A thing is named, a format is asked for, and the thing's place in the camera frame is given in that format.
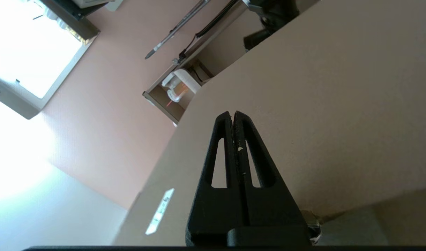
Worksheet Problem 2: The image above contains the brown cardboard shoe box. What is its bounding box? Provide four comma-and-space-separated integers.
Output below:
112, 0, 426, 246

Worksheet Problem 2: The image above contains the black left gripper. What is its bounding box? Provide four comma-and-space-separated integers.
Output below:
244, 0, 300, 52

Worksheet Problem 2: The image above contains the grey framed panel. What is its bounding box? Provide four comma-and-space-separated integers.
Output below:
0, 31, 101, 120

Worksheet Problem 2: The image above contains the thin metal rod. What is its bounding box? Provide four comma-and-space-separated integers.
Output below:
145, 0, 210, 60

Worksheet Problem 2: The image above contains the black corrugated cable conduit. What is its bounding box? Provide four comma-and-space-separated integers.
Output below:
179, 0, 240, 59

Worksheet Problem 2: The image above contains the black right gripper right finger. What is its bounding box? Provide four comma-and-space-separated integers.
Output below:
233, 111, 309, 227

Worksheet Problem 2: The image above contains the white plastic bottle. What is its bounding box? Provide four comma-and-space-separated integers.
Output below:
162, 69, 202, 103

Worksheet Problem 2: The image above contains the open tan cardboard carton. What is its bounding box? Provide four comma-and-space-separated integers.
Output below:
142, 59, 215, 124

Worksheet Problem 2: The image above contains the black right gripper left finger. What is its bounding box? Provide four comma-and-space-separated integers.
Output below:
185, 111, 249, 246

